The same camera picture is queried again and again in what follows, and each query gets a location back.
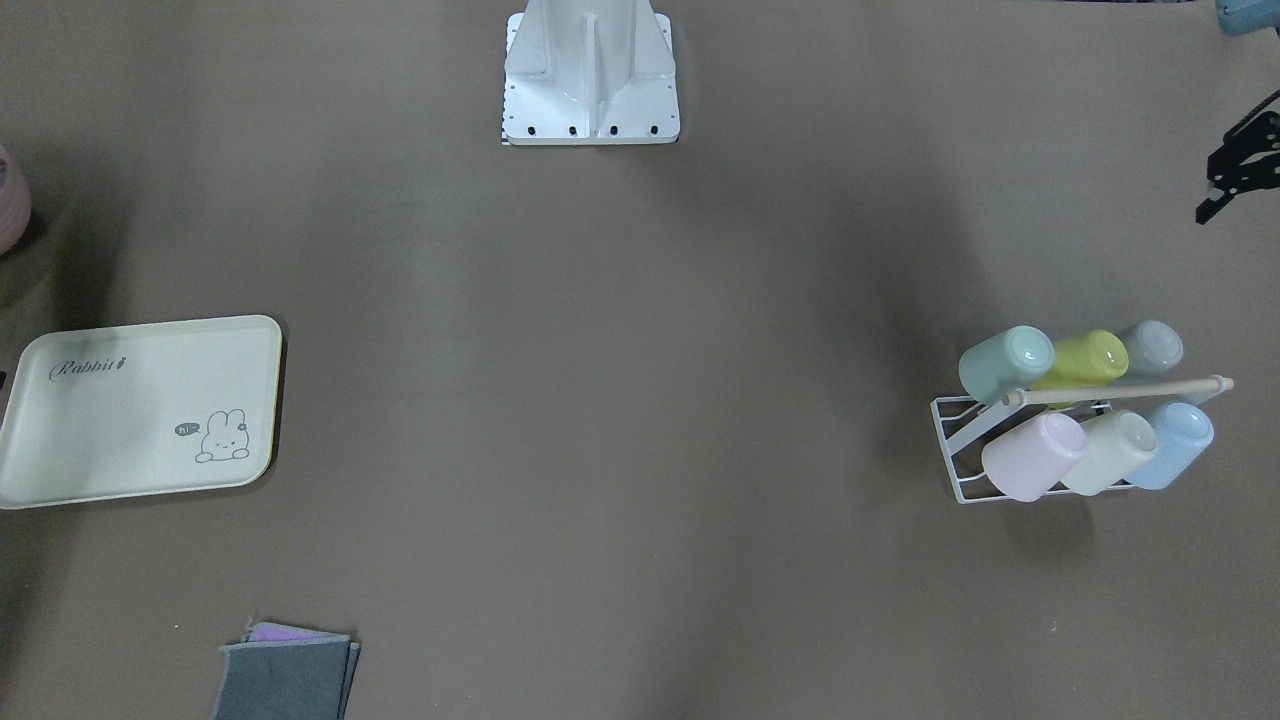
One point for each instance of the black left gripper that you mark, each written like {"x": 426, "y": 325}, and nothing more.
{"x": 1238, "y": 164}

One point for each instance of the green cup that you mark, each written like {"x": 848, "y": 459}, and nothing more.
{"x": 1014, "y": 359}

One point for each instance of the cream rabbit tray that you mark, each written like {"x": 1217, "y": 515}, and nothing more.
{"x": 141, "y": 410}

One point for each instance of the grey cup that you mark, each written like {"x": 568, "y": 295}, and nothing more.
{"x": 1153, "y": 349}

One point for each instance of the yellow cup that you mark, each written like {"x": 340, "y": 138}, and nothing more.
{"x": 1092, "y": 359}

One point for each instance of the blue cup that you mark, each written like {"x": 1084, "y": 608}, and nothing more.
{"x": 1184, "y": 431}

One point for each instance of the white cup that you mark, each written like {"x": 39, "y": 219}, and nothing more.
{"x": 1118, "y": 443}

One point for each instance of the pink cup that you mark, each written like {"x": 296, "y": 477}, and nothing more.
{"x": 1030, "y": 459}

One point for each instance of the grey cloth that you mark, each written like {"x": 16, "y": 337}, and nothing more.
{"x": 290, "y": 680}

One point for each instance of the purple cloth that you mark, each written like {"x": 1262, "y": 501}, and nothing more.
{"x": 281, "y": 633}

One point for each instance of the large pink bowl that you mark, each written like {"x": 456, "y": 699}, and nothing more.
{"x": 16, "y": 203}

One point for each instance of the wooden rack handle rod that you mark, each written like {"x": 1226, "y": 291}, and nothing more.
{"x": 1210, "y": 386}

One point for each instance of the white wire cup rack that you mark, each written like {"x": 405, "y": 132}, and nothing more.
{"x": 963, "y": 427}

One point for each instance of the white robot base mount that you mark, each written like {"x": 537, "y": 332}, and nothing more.
{"x": 585, "y": 73}

